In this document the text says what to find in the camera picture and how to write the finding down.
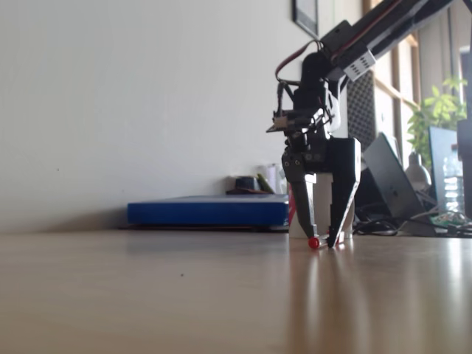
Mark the orange and white marker pen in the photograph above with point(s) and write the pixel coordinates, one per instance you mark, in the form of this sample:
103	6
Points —
314	242

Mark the green pen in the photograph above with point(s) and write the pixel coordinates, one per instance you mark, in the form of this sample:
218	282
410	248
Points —
266	183

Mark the grey laptop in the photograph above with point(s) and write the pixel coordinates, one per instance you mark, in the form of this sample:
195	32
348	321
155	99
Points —
391	180

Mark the perforated silver computer tower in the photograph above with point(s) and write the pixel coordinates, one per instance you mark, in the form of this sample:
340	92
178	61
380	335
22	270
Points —
361	107

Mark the black desk organiser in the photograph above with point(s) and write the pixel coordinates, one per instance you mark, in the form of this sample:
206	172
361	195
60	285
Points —
246	183

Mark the grey desk lamp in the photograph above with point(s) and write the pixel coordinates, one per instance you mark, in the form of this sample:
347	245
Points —
418	173

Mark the dark computer monitor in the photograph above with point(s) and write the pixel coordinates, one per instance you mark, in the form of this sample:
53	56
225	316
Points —
439	158

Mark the blue binder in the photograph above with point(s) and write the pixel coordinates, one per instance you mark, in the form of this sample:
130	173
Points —
206	210

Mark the clear water bottle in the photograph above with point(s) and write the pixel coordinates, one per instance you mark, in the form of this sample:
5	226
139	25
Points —
453	184

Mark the green potted plant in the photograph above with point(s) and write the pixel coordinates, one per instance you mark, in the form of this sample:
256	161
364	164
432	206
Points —
439	107

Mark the green circuit board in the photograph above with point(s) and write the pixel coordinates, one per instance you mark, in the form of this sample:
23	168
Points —
448	218

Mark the gripper camera circuit board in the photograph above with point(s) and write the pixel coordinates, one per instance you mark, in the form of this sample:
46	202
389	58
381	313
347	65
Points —
285	123

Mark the black picture frame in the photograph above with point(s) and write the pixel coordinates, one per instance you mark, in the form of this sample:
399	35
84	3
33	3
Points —
306	14

